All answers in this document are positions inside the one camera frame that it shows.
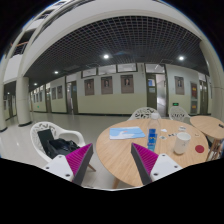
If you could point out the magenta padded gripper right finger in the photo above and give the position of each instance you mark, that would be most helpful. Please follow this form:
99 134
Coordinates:
152 166

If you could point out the blue and white booklet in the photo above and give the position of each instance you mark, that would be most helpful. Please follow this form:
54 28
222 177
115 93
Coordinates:
125 133

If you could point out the white chair behind table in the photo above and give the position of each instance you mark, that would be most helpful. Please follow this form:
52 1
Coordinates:
143 113

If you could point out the white chair far right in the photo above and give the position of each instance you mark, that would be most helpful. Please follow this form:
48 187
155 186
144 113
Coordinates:
177 113

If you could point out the round wooden table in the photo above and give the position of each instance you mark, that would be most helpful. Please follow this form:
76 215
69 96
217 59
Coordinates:
213 128
116 156

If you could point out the clear plastic water bottle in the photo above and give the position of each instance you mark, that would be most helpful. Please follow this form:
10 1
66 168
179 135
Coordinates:
153 131

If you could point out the portrait poster far right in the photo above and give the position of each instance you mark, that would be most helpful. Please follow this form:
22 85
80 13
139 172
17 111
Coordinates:
179 85

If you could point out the portrait poster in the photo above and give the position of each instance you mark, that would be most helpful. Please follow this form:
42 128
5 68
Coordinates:
127 84
179 85
89 87
106 85

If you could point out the open doorway dark frame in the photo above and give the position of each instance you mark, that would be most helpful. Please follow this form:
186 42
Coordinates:
157 92

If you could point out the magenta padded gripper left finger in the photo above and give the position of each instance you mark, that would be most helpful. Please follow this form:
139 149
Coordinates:
71 167

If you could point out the portrait poster left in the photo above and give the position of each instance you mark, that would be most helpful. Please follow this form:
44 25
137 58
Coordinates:
89 87

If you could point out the portrait poster right of centre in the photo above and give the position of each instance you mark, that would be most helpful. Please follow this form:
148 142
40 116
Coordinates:
127 84

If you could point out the white paper cup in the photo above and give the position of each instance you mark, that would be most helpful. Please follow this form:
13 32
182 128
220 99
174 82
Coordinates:
182 142

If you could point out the black bag on chair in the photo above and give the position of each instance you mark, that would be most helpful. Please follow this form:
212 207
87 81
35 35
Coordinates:
54 147

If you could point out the white plastic chair left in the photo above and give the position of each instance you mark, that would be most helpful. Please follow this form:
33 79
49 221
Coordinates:
56 132

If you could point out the red round coaster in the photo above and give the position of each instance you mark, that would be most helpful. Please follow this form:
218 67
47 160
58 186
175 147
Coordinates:
199 149

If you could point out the white round pillar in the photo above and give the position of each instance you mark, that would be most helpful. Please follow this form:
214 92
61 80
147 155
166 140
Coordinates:
22 101

